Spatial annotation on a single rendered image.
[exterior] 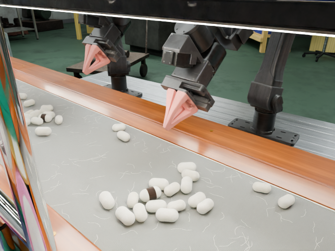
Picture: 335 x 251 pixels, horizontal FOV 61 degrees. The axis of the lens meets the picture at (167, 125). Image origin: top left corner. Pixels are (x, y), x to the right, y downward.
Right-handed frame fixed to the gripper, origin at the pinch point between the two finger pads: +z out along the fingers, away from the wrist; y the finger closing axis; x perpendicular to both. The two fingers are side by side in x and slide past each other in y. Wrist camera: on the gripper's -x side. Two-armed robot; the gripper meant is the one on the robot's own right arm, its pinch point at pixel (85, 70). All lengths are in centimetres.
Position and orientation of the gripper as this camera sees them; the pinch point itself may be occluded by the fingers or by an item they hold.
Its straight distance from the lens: 82.3
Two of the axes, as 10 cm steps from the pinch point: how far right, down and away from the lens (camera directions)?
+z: -4.8, 8.4, -2.4
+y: 7.7, 2.7, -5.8
